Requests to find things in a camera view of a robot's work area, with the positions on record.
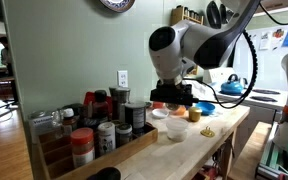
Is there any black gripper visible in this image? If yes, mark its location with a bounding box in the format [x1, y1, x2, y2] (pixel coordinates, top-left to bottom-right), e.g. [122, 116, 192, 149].
[150, 81, 199, 106]

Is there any glass peanut jar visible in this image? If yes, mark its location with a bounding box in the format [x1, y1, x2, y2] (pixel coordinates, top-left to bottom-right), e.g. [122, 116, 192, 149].
[165, 103, 180, 111]

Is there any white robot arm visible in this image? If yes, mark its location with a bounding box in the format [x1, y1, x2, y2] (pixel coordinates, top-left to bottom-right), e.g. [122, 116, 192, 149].
[149, 0, 261, 105]

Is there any orange jar lid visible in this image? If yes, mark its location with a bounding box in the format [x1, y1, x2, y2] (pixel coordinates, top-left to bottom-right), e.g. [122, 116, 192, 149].
[173, 106, 186, 116]

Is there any yellow lid small jar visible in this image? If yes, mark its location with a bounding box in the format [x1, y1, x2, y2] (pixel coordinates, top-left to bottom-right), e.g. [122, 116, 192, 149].
[188, 107, 202, 122]

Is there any blue plastic bowl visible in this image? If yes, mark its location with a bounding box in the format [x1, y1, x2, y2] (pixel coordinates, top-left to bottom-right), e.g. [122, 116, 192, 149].
[196, 102, 215, 116]

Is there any small glass spice jar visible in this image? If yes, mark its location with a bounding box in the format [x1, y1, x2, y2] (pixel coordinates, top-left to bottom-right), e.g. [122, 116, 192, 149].
[116, 123, 132, 147]

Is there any orange lid spice jar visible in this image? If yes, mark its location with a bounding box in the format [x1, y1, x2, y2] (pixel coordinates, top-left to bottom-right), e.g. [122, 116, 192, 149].
[70, 128, 95, 168]

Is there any pink lid plastic container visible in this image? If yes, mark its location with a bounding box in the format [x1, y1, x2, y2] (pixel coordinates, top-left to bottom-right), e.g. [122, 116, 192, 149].
[152, 101, 164, 109]

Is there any small white dish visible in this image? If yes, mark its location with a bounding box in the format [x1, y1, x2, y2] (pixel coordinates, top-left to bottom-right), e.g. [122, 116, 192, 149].
[152, 109, 169, 119]

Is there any dark blue salt canister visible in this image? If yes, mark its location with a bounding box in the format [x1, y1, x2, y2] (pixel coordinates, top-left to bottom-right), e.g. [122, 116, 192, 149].
[125, 102, 146, 136]

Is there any steel pepper grinder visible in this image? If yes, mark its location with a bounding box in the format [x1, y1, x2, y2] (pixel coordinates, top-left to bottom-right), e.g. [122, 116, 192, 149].
[113, 87, 130, 122]

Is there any gold trivet piece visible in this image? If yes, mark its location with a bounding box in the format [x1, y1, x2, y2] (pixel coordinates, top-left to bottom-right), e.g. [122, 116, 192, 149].
[200, 126, 215, 137]

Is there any blue tea kettle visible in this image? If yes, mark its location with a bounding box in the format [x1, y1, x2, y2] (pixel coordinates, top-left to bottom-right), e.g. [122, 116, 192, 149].
[221, 74, 248, 95]

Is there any dark bottle black cap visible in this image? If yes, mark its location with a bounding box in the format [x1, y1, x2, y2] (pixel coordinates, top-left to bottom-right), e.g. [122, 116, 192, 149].
[93, 90, 109, 123]

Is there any white spice shaker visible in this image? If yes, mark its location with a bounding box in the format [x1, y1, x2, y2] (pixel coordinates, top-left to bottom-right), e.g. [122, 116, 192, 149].
[98, 122, 116, 155]

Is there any red plastic object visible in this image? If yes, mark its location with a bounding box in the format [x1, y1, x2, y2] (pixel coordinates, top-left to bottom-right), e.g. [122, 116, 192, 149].
[83, 92, 112, 113]

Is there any upper wooden spice rack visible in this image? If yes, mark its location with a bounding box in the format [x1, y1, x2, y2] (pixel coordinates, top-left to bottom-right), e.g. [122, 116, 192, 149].
[170, 5, 204, 25]

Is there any white stove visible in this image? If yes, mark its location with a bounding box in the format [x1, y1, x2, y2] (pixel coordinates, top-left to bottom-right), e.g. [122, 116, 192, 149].
[203, 68, 287, 156]

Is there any white cap brown bottle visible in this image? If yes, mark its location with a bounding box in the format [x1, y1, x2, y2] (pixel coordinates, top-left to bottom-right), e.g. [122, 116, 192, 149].
[62, 108, 77, 136]

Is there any wooden spice tray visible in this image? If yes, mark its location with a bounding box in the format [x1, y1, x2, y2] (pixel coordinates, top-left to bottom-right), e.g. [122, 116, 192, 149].
[37, 123, 158, 180]

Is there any white wall outlet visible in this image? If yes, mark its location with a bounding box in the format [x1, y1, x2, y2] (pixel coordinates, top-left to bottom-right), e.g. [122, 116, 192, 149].
[117, 70, 128, 87]

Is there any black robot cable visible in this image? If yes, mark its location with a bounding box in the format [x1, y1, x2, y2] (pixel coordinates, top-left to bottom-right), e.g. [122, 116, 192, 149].
[183, 0, 288, 110]

